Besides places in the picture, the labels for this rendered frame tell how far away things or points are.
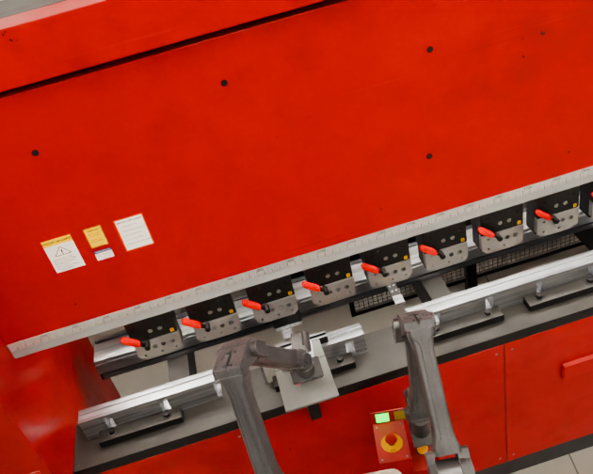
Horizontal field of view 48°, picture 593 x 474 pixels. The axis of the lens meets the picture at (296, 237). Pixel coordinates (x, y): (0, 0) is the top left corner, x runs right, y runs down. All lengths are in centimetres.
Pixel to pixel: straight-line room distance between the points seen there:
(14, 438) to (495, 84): 176
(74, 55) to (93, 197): 40
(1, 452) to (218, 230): 94
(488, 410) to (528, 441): 33
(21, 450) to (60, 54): 120
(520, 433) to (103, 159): 199
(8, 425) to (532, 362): 181
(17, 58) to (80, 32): 16
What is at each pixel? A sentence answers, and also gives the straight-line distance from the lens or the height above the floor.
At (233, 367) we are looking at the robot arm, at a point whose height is 157.
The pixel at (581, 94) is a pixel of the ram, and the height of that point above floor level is 168.
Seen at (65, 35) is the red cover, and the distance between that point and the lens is 171.
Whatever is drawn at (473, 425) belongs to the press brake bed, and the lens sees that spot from 281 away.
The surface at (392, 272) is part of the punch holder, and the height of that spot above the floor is 122.
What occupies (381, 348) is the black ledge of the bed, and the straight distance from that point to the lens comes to 248.
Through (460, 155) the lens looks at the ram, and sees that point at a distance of 209.
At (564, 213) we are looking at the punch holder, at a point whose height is 125.
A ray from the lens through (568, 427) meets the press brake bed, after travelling 309.
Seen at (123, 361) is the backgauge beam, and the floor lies 95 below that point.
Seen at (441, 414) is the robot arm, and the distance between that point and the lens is 168.
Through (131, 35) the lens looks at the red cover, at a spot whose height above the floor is 221.
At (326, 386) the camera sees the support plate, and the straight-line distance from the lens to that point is 223.
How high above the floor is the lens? 269
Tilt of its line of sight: 36 degrees down
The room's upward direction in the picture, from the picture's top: 15 degrees counter-clockwise
